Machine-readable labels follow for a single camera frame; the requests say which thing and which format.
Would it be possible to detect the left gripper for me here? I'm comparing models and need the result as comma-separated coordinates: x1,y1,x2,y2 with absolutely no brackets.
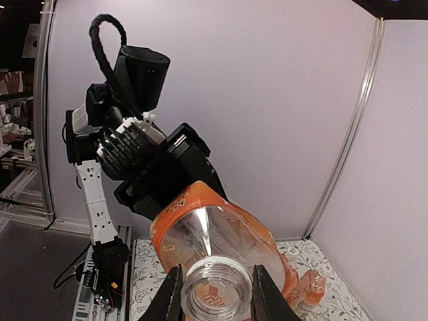
98,118,229,221

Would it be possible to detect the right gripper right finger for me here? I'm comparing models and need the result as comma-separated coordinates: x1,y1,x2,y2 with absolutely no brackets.
251,265,300,321

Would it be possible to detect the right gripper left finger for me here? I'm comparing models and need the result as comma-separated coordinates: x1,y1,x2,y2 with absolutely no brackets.
138,264,183,321

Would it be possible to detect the large orange juice bottle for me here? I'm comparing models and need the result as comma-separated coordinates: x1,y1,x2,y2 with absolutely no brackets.
150,181,291,320

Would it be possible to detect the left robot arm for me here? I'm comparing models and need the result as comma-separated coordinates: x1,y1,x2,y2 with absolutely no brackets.
65,45,225,281

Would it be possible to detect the orange bottle back left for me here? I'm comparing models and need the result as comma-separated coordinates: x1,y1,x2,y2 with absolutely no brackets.
294,270,326,320

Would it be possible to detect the orange bottle back right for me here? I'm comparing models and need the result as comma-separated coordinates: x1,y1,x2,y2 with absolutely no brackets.
318,263,333,278

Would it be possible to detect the floral patterned table mat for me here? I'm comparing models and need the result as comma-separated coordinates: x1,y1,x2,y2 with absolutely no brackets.
130,239,370,320

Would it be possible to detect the front aluminium rail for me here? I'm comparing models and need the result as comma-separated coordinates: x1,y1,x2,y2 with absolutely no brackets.
71,249,132,321

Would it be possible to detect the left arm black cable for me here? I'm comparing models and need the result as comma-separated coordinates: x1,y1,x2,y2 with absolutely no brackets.
88,13,141,114

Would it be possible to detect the left aluminium frame post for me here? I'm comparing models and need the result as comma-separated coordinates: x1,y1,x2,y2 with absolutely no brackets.
302,17,387,239

